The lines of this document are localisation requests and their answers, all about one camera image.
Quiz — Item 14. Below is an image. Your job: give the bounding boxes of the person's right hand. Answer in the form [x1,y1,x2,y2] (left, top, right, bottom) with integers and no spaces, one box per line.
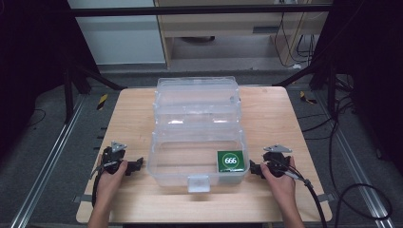
[259,156,297,208]

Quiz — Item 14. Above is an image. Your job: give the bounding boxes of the black horizontal bar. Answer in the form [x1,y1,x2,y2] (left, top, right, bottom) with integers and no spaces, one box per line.
[69,3,334,18]

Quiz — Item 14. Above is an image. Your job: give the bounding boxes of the clear plastic storage box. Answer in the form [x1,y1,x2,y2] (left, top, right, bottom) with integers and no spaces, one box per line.
[146,76,251,194]

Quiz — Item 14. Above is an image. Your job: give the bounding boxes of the black cables under cabinet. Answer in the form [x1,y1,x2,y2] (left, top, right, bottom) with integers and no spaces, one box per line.
[273,11,317,68]

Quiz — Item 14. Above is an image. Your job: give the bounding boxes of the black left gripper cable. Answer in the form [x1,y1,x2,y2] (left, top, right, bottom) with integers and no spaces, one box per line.
[90,166,107,208]

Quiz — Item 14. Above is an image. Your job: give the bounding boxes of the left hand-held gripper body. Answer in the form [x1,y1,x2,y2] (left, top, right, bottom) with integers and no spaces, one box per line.
[89,141,128,180]

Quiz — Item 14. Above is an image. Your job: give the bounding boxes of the black metal stand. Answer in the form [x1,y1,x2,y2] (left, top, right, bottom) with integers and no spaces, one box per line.
[62,61,128,125]
[272,60,337,115]

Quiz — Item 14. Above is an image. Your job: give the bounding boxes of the white cabinet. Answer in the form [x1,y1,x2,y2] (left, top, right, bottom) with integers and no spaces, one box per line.
[67,0,167,66]

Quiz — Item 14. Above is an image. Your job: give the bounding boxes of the aluminium floor rail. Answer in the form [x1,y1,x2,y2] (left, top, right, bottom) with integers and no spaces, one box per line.
[317,91,397,228]
[9,94,87,228]

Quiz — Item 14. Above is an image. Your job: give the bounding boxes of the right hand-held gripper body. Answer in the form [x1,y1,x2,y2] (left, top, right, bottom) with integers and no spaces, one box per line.
[261,143,304,181]

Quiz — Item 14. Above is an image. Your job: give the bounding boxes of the black floor cable loop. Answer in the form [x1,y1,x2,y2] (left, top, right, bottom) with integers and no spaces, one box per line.
[328,94,393,228]

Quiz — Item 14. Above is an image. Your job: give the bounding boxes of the yellow black striped tape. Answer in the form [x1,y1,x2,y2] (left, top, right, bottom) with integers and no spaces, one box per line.
[96,93,109,111]
[299,90,318,105]

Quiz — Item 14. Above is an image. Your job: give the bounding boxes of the green square packet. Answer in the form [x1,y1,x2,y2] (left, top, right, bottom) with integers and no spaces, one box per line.
[216,149,246,173]

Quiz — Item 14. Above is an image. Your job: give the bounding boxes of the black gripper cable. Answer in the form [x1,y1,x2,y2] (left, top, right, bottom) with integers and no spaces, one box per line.
[286,169,329,228]
[90,166,107,208]

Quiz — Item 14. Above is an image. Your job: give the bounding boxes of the person's left hand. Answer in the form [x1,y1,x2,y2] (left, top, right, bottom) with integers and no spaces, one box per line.
[94,160,128,208]

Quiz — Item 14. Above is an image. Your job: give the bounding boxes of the light wooden cabinet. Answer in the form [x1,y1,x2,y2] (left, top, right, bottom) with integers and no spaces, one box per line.
[153,0,334,68]

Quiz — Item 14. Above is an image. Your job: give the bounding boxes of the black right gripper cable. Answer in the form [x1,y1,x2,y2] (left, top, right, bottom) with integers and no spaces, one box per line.
[286,169,329,228]

